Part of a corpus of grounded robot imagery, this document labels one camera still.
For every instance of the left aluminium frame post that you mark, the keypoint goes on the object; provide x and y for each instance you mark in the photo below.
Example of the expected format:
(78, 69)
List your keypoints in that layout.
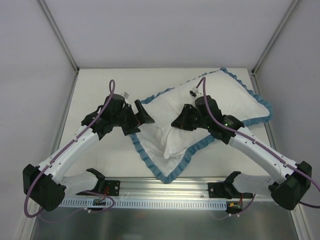
(56, 30)

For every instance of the aluminium frame post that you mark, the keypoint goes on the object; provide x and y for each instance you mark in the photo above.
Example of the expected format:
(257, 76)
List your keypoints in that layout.
(276, 34)
(56, 30)

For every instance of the right aluminium frame post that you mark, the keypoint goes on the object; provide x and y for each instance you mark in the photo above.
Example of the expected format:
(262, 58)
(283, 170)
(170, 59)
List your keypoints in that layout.
(276, 34)

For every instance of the blue patterned pillowcase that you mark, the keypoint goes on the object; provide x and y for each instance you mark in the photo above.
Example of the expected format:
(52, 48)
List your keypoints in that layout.
(175, 165)

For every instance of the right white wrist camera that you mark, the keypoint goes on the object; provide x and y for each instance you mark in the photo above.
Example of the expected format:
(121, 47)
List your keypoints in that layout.
(194, 93)

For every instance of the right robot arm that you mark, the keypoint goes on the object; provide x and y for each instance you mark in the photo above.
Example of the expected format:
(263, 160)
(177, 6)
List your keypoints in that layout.
(286, 181)

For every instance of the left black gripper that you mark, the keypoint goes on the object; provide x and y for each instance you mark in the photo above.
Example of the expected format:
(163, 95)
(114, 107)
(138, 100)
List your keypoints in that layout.
(132, 120)

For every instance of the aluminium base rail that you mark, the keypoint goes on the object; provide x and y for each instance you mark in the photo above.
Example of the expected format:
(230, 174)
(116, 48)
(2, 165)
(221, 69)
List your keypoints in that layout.
(183, 188)

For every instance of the black mounting plate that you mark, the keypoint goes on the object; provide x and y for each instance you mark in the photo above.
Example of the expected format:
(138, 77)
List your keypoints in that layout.
(111, 187)
(215, 190)

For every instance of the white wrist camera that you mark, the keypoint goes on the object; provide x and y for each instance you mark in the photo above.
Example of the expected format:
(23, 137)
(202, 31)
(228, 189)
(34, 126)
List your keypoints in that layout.
(125, 95)
(194, 93)

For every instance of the white pillow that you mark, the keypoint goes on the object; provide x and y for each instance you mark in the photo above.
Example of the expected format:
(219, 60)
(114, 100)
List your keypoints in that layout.
(200, 107)

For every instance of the white slotted cable duct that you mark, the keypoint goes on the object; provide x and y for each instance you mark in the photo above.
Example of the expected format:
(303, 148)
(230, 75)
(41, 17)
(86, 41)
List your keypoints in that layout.
(157, 204)

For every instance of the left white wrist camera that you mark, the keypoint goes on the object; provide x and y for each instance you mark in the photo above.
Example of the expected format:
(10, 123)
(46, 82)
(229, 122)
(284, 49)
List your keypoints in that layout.
(125, 95)

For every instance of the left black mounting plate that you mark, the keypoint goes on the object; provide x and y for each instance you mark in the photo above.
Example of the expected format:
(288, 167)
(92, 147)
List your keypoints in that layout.
(111, 187)

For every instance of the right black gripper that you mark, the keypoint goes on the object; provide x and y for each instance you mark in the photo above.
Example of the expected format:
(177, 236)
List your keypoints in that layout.
(191, 117)

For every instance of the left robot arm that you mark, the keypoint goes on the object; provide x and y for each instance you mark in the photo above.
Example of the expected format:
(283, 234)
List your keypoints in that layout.
(47, 183)

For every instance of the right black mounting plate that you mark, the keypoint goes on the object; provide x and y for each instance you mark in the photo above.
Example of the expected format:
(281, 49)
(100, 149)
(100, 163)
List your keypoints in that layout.
(215, 190)

